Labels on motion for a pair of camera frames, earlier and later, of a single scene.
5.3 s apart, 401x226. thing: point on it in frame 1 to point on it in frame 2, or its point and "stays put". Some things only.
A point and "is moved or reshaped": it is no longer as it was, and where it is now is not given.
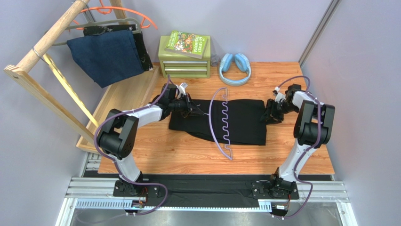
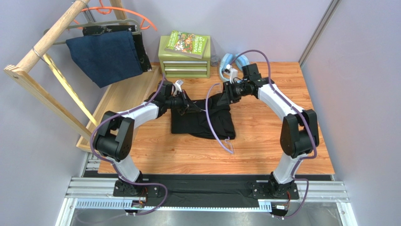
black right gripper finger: (268, 111) to (224, 100)
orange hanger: (107, 12) stays put
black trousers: (246, 123) is moved or reshaped
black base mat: (192, 190) stays put
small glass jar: (214, 60) stays put
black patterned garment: (144, 55) stays put
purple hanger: (209, 114) to (224, 144)
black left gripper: (191, 108) stays put
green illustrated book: (187, 44) stays put
